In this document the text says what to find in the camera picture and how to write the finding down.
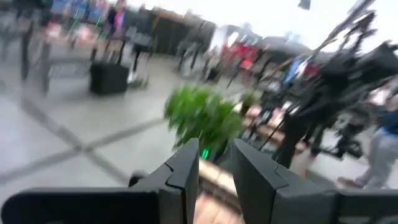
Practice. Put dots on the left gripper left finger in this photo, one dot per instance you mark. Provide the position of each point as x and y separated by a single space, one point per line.
124 205

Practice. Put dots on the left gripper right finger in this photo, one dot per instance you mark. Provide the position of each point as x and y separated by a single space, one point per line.
295 202

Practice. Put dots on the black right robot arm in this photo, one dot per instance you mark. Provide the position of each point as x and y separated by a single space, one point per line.
335 87

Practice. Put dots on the person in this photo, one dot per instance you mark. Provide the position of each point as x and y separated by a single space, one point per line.
382 149

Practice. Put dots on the green potted plant black pot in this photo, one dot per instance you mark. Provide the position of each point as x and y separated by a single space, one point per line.
202 118

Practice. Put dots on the black box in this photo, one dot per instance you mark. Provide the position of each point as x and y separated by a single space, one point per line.
109 79

